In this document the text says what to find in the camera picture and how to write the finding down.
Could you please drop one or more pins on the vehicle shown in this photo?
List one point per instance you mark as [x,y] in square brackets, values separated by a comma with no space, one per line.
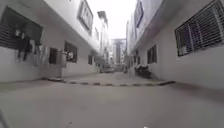
[108,70]

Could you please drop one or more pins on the tall grey building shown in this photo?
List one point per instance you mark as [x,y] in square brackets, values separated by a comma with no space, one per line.
[118,50]

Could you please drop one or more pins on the yellow black speed bump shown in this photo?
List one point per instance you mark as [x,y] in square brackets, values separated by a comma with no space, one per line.
[110,84]

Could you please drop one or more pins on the parked motorbikes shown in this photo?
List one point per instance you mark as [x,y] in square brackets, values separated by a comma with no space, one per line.
[142,71]

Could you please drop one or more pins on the grey concrete road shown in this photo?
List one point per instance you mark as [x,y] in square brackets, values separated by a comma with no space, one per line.
[110,106]

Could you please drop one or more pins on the white building with grilled window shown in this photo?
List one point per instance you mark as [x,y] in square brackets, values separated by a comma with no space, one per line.
[166,43]

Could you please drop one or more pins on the white building with dark windows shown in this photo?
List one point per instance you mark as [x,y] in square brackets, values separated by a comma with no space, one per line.
[50,36]

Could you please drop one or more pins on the row of hanging clothes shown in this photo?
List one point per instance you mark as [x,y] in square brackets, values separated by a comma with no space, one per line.
[25,46]

